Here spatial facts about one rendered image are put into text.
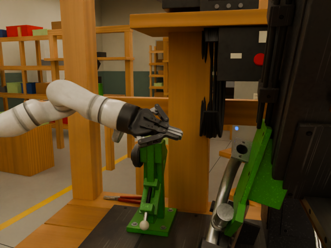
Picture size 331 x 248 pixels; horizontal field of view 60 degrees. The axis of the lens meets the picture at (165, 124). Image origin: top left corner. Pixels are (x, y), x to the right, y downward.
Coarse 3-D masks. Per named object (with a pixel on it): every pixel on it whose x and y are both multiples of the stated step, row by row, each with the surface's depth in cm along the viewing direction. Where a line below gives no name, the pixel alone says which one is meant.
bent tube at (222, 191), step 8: (240, 144) 67; (248, 144) 67; (232, 152) 66; (240, 152) 70; (248, 152) 66; (232, 160) 70; (240, 160) 65; (248, 160) 65; (232, 168) 72; (224, 176) 75; (232, 176) 74; (224, 184) 75; (224, 192) 74; (216, 200) 74; (224, 200) 73; (216, 208) 72; (208, 232) 69; (216, 232) 68; (208, 240) 67; (216, 240) 67
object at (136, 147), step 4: (136, 144) 88; (136, 148) 86; (132, 152) 86; (136, 152) 86; (132, 156) 86; (136, 156) 86; (132, 160) 86; (136, 160) 86; (136, 164) 86; (140, 164) 88
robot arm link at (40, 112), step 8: (24, 104) 72; (32, 104) 71; (40, 104) 74; (48, 104) 77; (32, 112) 71; (40, 112) 72; (48, 112) 75; (56, 112) 76; (64, 112) 76; (72, 112) 77; (32, 120) 72; (40, 120) 73; (48, 120) 75
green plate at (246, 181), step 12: (264, 120) 64; (264, 132) 57; (252, 144) 67; (264, 144) 56; (252, 156) 62; (264, 156) 58; (252, 168) 58; (264, 168) 58; (240, 180) 68; (252, 180) 58; (264, 180) 59; (276, 180) 58; (240, 192) 63; (252, 192) 60; (264, 192) 59; (276, 192) 59; (264, 204) 60; (276, 204) 59
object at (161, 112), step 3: (156, 105) 74; (159, 105) 74; (156, 108) 73; (159, 108) 73; (159, 111) 73; (162, 111) 73; (159, 114) 73; (162, 114) 72; (165, 114) 72; (159, 117) 74; (162, 117) 72; (165, 117) 72; (162, 120) 74; (165, 120) 71; (168, 120) 72
